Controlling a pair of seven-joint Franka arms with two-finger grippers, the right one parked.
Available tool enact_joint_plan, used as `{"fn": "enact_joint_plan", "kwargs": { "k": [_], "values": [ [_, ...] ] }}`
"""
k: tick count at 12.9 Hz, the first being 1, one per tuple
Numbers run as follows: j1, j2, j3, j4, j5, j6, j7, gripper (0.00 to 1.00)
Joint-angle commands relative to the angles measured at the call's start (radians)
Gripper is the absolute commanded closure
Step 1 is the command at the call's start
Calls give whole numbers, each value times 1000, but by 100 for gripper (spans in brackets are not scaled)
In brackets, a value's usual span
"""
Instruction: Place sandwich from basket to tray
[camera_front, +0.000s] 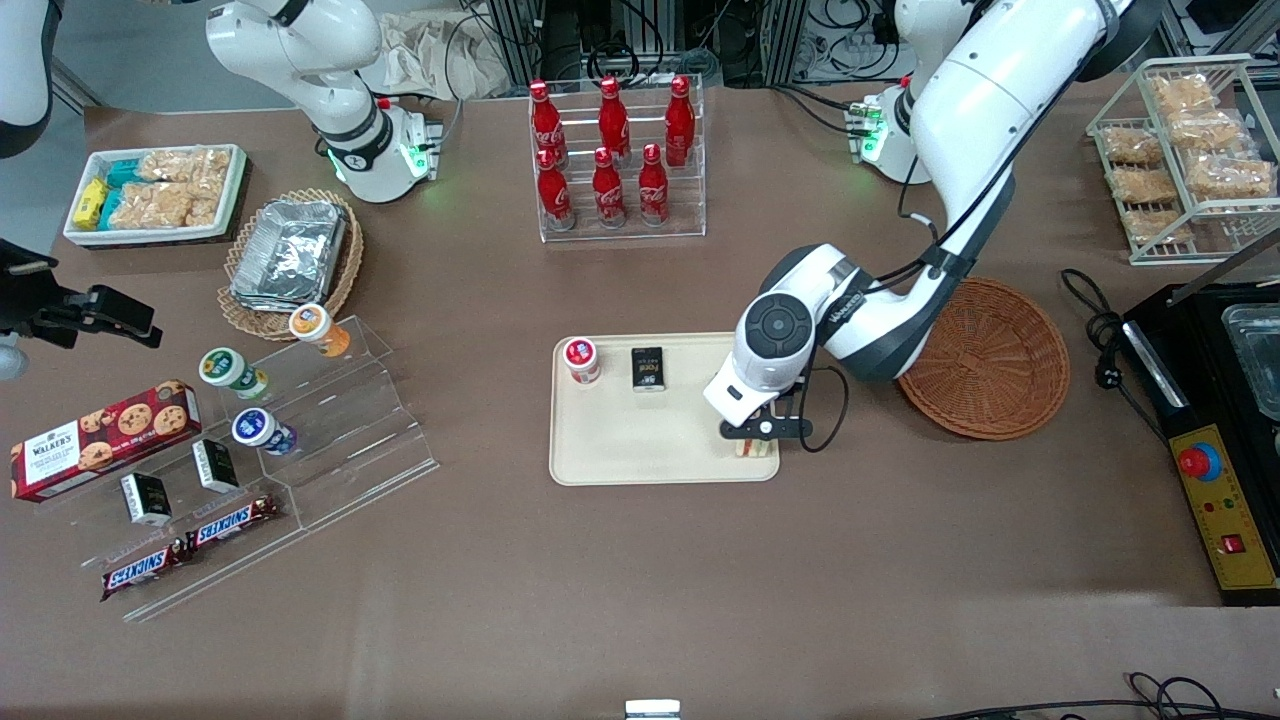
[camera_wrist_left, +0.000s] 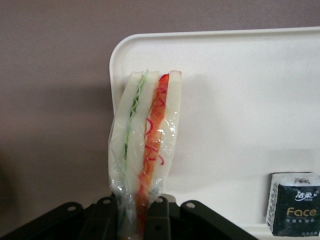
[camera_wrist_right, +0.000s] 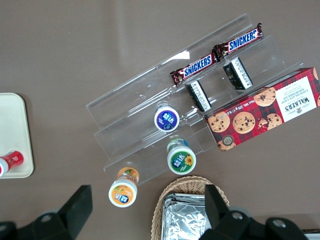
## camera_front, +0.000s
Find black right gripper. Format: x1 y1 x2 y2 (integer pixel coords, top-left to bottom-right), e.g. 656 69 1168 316
0 238 164 350

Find beige plastic tray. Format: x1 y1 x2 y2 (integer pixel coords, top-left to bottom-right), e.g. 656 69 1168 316
548 330 781 487

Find flat light wicker basket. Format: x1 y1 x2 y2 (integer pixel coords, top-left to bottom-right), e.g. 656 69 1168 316
217 187 367 344

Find brown round wicker basket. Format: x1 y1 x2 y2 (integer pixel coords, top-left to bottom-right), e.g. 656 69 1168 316
888 275 1072 442

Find clear rice cracker bag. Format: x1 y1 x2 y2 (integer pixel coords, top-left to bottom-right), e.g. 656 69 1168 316
138 148 233 188
1109 164 1183 207
1148 74 1217 117
1184 154 1278 202
1169 109 1248 153
1124 207 1198 247
1099 124 1167 167
108 184 221 230

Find yellow snack pack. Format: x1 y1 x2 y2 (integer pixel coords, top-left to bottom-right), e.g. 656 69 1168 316
73 179 110 230

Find green yogurt cup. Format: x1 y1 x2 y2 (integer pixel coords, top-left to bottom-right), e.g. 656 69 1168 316
197 346 270 400

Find red Walkers cookie box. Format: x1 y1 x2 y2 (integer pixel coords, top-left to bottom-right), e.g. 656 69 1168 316
9 379 204 504

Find small black box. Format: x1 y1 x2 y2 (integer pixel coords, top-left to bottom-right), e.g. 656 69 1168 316
630 345 668 394
119 471 172 528
191 439 240 494

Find white rectangular snack bin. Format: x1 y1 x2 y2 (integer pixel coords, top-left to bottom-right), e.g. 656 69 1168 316
63 143 249 248

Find stacked aluminium foil trays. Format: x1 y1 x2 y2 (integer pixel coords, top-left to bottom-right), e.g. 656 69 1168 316
229 199 349 312

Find blue yogurt cup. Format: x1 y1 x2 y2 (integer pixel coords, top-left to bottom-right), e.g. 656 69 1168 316
231 407 299 457

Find orange yogurt cup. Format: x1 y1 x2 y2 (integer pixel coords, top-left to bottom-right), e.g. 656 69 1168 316
288 302 353 359

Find red lid yogurt cup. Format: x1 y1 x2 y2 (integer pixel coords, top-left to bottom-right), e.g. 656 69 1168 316
562 336 603 387

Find Snickers chocolate bar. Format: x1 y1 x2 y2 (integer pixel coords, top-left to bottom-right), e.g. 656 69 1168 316
184 494 282 552
99 538 193 602

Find clear acrylic bottle rack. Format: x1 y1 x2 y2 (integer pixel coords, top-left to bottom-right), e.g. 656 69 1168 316
527 74 708 244

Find clear acrylic stepped stand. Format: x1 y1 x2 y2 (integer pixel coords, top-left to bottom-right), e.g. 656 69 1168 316
63 314 442 624

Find red cola bottle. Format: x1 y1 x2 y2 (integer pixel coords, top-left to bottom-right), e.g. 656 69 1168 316
536 147 577 232
597 76 632 161
637 143 670 227
664 75 697 167
529 80 567 167
591 146 627 230

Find beige crumpled cloth bag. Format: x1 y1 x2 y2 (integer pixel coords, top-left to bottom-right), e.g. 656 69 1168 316
358 9 512 102

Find red emergency stop button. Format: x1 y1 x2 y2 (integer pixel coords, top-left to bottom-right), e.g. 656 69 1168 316
1177 439 1224 484

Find black control box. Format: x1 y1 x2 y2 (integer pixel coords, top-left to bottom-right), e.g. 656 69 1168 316
1119 282 1280 608

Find yellow control panel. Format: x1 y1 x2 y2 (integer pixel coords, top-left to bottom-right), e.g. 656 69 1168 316
1169 424 1280 592

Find grey metal bar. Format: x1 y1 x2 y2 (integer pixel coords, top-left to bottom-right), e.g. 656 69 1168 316
1164 229 1280 307

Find clear plastic container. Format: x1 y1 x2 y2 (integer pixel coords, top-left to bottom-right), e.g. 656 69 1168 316
1220 303 1280 422

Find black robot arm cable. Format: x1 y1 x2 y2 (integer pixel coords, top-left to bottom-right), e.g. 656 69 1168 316
795 20 1103 454

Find black power cable with plug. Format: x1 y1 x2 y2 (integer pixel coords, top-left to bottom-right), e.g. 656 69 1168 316
1059 267 1173 443

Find aluminium frame with cables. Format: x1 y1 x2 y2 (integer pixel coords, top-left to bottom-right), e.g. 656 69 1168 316
478 0 903 89

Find white wire rack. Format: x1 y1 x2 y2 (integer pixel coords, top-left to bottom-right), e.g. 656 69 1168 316
1086 54 1280 267

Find black cables bundle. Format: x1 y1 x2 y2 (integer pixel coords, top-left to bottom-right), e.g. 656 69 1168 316
918 671 1280 720

